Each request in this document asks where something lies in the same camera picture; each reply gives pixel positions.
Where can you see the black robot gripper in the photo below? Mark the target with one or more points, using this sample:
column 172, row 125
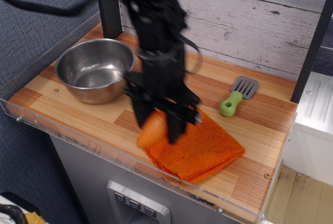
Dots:
column 161, row 85

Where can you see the orange toy carrot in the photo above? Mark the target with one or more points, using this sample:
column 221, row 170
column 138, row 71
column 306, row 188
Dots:
column 154, row 130

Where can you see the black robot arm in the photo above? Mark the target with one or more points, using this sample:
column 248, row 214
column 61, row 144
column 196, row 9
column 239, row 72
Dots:
column 158, row 24

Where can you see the orange knitted cloth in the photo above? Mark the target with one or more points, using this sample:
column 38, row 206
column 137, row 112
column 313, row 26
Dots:
column 199, row 153

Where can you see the silver metal bowl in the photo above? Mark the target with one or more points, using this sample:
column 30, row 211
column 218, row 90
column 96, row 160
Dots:
column 92, row 71

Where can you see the grey toy fridge cabinet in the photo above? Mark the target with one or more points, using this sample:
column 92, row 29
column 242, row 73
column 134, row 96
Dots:
column 111, row 190

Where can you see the clear acrylic table guard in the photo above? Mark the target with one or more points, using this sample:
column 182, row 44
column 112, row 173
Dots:
column 260, row 124

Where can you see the white toy sink unit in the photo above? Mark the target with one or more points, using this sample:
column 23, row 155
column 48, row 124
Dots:
column 308, row 149

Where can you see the yellow object at corner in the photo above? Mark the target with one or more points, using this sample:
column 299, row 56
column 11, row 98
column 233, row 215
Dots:
column 34, row 218

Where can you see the toy spatula green handle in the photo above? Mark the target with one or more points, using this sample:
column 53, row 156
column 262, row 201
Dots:
column 243, row 88

